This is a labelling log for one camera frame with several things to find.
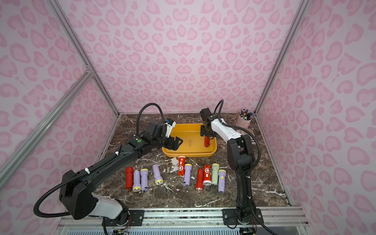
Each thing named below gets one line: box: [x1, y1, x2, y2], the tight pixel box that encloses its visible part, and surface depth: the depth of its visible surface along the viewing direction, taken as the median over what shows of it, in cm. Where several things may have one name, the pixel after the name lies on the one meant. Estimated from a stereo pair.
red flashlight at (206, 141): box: [204, 135, 211, 148], surface depth 102 cm
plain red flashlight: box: [195, 167, 205, 191], surface depth 85 cm
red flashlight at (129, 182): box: [125, 166, 134, 189], surface depth 86 cm
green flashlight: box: [211, 163, 220, 186], surface depth 87 cm
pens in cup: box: [239, 108, 254, 121], surface depth 103 cm
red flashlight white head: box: [202, 164, 212, 187], surface depth 86 cm
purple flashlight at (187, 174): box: [183, 163, 193, 187], surface depth 87 cm
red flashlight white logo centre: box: [177, 155, 187, 177], surface depth 90 cm
